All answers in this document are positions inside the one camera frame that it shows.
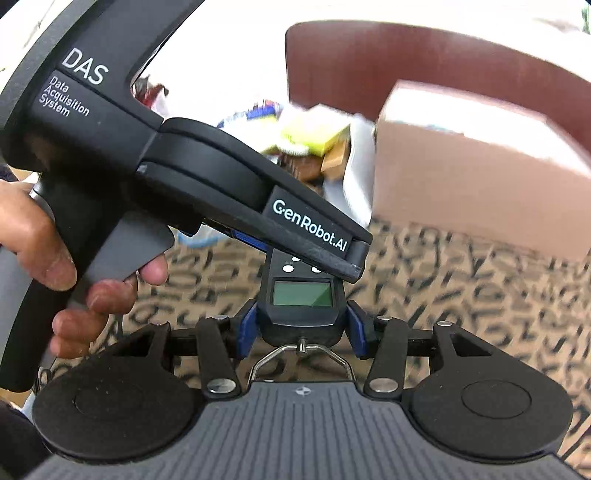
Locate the dark brown wooden headboard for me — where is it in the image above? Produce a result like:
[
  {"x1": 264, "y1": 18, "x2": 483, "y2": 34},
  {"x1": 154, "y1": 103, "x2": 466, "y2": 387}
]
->
[{"x1": 284, "y1": 21, "x2": 591, "y2": 153}]

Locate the white cloth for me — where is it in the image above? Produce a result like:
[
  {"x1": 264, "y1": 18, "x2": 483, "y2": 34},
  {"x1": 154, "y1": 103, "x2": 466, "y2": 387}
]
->
[{"x1": 344, "y1": 119, "x2": 378, "y2": 228}]

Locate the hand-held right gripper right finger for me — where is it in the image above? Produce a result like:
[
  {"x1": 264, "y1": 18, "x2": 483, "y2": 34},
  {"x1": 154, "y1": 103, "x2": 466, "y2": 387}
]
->
[{"x1": 345, "y1": 301, "x2": 492, "y2": 398}]

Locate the person's left hand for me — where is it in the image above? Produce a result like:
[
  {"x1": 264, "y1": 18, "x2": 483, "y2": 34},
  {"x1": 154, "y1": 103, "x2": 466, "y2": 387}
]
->
[{"x1": 0, "y1": 180, "x2": 169, "y2": 360}]

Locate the small brown cardboard box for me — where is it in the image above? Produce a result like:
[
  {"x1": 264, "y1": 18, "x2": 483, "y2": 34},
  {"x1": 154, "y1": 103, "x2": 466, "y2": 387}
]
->
[{"x1": 321, "y1": 136, "x2": 352, "y2": 182}]

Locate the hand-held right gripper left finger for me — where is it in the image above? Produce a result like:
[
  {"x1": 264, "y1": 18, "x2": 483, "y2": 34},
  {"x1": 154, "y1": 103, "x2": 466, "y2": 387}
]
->
[{"x1": 110, "y1": 300, "x2": 258, "y2": 398}]

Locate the patterned brown blanket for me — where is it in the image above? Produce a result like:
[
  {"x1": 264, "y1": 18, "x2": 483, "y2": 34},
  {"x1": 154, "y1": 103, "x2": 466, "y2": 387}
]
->
[{"x1": 41, "y1": 217, "x2": 591, "y2": 472}]

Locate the black digital scale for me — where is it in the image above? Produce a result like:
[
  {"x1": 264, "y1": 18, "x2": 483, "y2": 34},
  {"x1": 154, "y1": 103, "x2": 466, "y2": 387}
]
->
[{"x1": 247, "y1": 247, "x2": 357, "y2": 386}]

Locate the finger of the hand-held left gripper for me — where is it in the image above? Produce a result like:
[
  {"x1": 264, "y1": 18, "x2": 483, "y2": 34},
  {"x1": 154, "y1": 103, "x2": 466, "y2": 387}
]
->
[{"x1": 203, "y1": 132, "x2": 374, "y2": 284}]

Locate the large cardboard box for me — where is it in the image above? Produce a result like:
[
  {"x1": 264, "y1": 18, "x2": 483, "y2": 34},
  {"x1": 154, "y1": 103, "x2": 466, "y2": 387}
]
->
[{"x1": 372, "y1": 78, "x2": 591, "y2": 264}]

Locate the blue white packet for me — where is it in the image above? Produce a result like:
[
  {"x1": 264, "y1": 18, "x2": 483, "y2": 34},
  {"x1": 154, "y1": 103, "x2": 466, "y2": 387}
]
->
[{"x1": 217, "y1": 99, "x2": 283, "y2": 133}]

